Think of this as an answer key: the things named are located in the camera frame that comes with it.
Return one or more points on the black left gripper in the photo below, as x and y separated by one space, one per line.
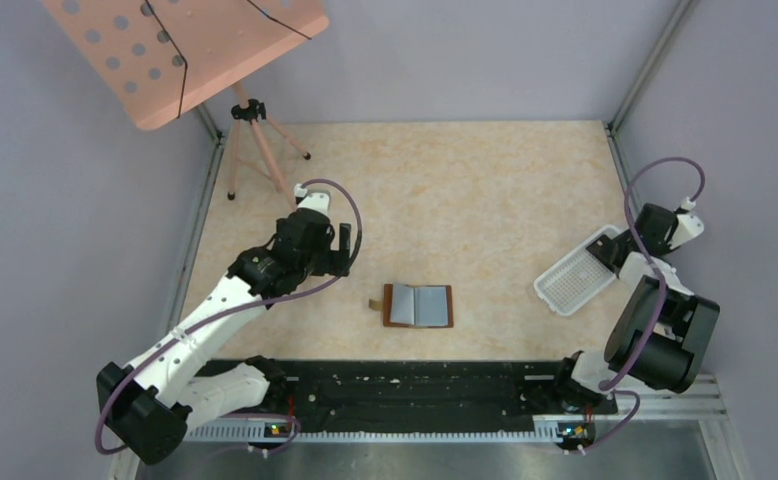
331 250

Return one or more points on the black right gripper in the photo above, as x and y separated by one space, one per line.
610 245

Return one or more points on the black VIP credit card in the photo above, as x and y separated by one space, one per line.
607 251

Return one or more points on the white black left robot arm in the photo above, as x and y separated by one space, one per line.
152 403

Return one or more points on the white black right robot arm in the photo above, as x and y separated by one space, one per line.
661 337

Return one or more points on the white plastic basket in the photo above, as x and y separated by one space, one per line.
576 278

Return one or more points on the pink music stand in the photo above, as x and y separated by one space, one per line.
163 58

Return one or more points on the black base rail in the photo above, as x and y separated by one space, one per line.
266 402

